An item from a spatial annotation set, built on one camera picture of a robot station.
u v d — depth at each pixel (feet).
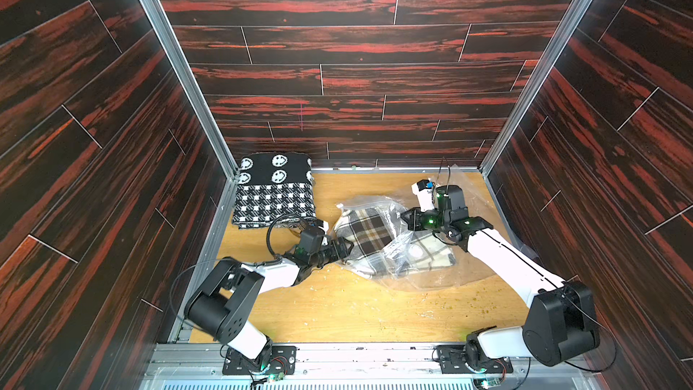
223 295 1.62
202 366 2.41
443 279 2.84
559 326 1.35
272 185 3.17
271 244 2.64
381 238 3.13
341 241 2.70
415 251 2.94
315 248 2.41
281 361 2.40
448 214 2.12
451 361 2.41
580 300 1.37
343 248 2.68
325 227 2.83
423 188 2.46
